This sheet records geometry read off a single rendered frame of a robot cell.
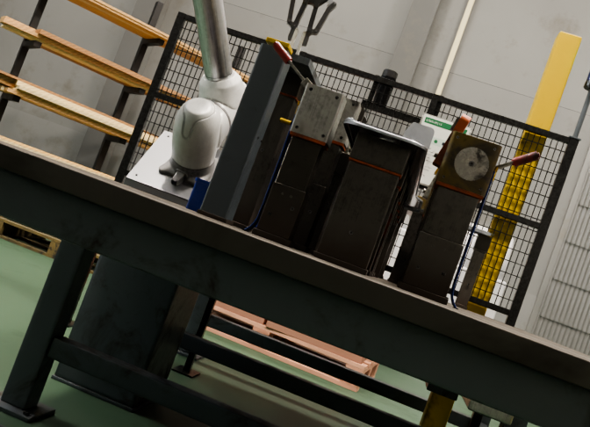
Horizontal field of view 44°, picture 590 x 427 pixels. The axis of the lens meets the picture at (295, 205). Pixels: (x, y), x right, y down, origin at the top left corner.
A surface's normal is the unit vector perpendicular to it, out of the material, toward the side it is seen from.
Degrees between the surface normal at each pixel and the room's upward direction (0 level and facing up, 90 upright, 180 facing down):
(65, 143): 90
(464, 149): 90
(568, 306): 90
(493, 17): 90
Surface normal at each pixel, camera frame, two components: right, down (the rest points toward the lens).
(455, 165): -0.14, -0.10
